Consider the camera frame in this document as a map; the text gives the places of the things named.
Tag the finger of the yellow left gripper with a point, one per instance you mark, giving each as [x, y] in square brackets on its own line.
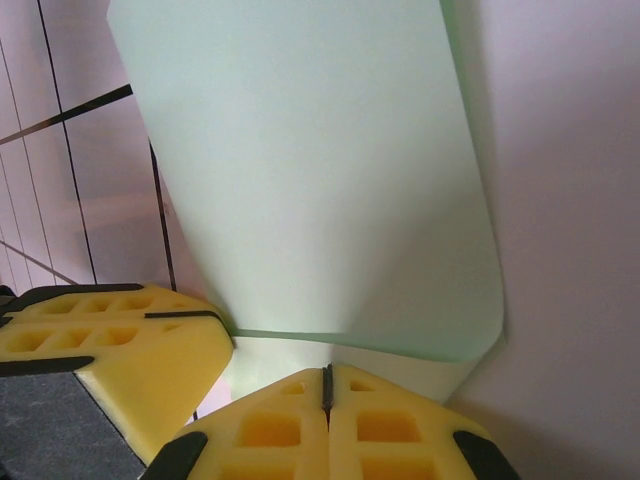
[100, 302]
[150, 365]

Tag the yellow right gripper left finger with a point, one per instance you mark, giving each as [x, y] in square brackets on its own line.
[270, 435]

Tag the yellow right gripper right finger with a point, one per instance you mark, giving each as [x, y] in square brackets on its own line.
[390, 435]

